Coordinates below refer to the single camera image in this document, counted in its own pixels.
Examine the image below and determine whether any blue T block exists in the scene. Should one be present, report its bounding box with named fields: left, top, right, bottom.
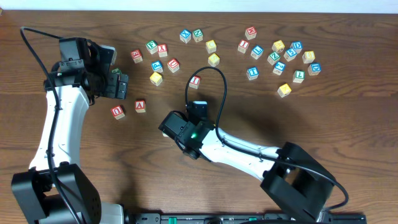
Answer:
left=246, top=67, right=259, bottom=80

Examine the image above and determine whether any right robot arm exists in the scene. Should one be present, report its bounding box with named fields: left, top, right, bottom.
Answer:
left=159, top=101, right=336, bottom=222

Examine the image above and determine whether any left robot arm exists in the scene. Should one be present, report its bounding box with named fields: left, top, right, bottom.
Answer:
left=11, top=38, right=133, bottom=223

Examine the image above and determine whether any green J block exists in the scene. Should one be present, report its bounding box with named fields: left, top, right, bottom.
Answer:
left=111, top=68, right=122, bottom=75

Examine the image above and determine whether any red I block centre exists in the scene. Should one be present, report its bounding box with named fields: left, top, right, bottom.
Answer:
left=189, top=76, right=201, bottom=89

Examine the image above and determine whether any red i block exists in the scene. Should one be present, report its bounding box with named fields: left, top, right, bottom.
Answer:
left=238, top=39, right=249, bottom=54
left=189, top=76, right=201, bottom=89

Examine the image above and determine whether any red G block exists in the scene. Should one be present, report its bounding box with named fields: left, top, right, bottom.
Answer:
left=131, top=49, right=143, bottom=63

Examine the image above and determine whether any red A block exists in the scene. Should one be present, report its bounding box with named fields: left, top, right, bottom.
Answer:
left=134, top=100, right=146, bottom=113

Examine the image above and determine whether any red U block lower left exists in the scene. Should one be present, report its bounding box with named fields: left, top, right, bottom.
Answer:
left=111, top=105, right=125, bottom=119

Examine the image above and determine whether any red u block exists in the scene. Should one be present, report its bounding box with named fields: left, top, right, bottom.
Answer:
left=111, top=105, right=125, bottom=119
left=167, top=58, right=180, bottom=73

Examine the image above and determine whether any yellow G block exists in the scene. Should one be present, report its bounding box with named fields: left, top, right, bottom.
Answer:
left=150, top=72, right=163, bottom=86

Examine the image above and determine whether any red U block upper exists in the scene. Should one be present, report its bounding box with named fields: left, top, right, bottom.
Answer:
left=167, top=58, right=180, bottom=73

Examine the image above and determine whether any green F block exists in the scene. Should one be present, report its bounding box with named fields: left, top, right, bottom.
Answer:
left=146, top=40, right=158, bottom=54

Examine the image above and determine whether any yellow block mid centre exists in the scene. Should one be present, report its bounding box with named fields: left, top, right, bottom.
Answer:
left=208, top=53, right=220, bottom=67

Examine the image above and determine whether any red Y block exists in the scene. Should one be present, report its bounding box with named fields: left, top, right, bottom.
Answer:
left=157, top=44, right=168, bottom=57

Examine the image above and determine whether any yellow block upper centre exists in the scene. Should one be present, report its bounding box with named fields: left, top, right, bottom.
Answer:
left=205, top=40, right=217, bottom=54

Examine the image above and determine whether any blue X block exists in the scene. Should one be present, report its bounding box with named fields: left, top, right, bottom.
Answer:
left=179, top=29, right=192, bottom=44

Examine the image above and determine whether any red I block right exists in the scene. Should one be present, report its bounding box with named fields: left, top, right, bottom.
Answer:
left=238, top=39, right=249, bottom=54

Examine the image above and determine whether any yellow K block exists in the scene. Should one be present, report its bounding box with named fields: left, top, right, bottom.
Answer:
left=277, top=83, right=292, bottom=98

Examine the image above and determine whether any blue L block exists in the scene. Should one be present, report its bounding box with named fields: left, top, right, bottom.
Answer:
left=251, top=45, right=264, bottom=60

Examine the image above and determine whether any green Z block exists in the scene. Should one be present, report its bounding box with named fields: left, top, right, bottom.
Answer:
left=267, top=52, right=280, bottom=65

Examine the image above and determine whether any red H block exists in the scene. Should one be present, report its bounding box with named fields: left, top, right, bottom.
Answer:
left=245, top=26, right=257, bottom=40

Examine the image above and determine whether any green L block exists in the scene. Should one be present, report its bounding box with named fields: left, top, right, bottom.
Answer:
left=292, top=70, right=305, bottom=83

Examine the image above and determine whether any yellow block ball side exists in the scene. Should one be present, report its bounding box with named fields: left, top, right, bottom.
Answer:
left=272, top=40, right=285, bottom=54

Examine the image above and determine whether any blue D block upper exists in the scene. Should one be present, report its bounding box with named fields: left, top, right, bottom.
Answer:
left=290, top=41, right=303, bottom=54

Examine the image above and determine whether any blue d block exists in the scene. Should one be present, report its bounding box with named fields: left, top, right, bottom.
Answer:
left=290, top=41, right=303, bottom=54
left=308, top=63, right=322, bottom=76

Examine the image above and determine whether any blue D block right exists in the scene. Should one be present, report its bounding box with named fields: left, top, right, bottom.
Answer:
left=308, top=63, right=322, bottom=76

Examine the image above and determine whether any yellow block far right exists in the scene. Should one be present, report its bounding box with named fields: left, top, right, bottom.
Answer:
left=302, top=51, right=315, bottom=64

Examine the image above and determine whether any black mounting rail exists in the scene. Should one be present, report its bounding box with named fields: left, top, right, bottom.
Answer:
left=122, top=213, right=368, bottom=224

